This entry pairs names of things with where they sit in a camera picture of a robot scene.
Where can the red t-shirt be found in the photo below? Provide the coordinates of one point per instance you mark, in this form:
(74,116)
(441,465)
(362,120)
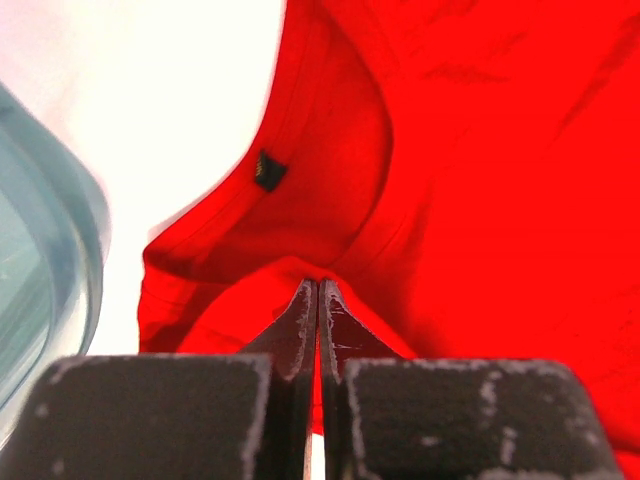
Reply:
(467,171)

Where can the teal translucent plastic bin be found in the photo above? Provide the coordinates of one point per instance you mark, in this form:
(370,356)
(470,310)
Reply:
(55,235)

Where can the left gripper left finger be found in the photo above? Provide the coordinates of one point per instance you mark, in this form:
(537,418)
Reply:
(176,416)

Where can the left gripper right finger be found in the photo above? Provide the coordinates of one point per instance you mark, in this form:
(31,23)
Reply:
(387,417)

